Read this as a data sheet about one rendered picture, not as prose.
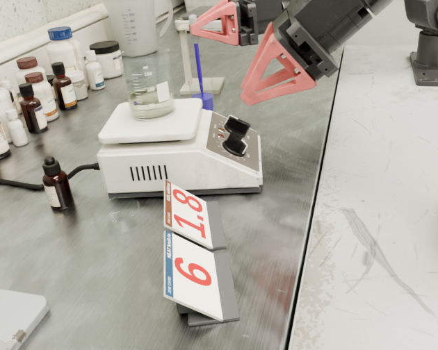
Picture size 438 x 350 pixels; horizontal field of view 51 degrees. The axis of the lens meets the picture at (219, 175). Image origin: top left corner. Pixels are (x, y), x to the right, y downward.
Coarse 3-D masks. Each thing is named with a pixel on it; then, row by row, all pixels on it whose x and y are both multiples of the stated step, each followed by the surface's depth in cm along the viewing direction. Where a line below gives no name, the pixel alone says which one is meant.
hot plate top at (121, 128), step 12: (120, 108) 63; (180, 108) 61; (192, 108) 61; (108, 120) 60; (120, 120) 59; (132, 120) 59; (168, 120) 58; (180, 120) 58; (192, 120) 57; (108, 132) 56; (120, 132) 56; (132, 132) 56; (144, 132) 55; (156, 132) 55; (168, 132) 55; (180, 132) 54; (192, 132) 54
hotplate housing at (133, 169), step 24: (120, 144) 57; (144, 144) 57; (168, 144) 56; (192, 144) 55; (96, 168) 61; (120, 168) 56; (144, 168) 56; (168, 168) 56; (192, 168) 56; (216, 168) 56; (240, 168) 56; (120, 192) 59; (144, 192) 58; (192, 192) 58; (216, 192) 58; (240, 192) 57
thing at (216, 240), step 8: (208, 208) 55; (216, 208) 55; (208, 216) 54; (216, 216) 53; (208, 224) 52; (216, 224) 52; (176, 232) 47; (184, 232) 47; (208, 232) 50; (216, 232) 51; (192, 240) 49; (200, 240) 48; (208, 240) 49; (216, 240) 49; (224, 240) 49; (208, 248) 48; (216, 248) 49; (224, 248) 49
